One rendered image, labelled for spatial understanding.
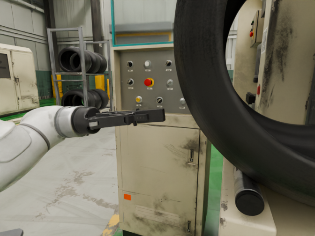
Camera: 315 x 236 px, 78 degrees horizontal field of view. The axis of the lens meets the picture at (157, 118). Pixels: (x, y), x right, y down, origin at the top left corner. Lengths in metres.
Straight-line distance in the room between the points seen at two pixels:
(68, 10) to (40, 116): 11.34
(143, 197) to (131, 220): 0.22
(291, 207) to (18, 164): 0.64
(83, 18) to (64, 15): 1.07
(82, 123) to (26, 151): 0.14
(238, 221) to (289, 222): 0.17
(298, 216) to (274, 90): 0.35
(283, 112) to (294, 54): 0.17
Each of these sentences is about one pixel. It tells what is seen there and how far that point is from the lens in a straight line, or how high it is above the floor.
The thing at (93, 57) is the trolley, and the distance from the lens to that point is 4.23.
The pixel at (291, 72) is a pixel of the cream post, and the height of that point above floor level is 1.12.
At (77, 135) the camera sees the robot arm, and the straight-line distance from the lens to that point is 0.57.
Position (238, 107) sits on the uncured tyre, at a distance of 0.30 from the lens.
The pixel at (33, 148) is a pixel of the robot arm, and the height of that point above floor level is 0.94.
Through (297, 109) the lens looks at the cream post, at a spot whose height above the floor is 1.01.
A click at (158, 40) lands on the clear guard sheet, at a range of 1.08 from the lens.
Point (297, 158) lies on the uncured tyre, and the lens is 0.33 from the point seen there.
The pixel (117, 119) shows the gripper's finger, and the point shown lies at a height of 1.01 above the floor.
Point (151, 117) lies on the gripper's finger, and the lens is 0.46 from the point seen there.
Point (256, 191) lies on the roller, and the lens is 0.38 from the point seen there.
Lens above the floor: 1.11
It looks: 12 degrees down
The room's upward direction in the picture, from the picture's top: straight up
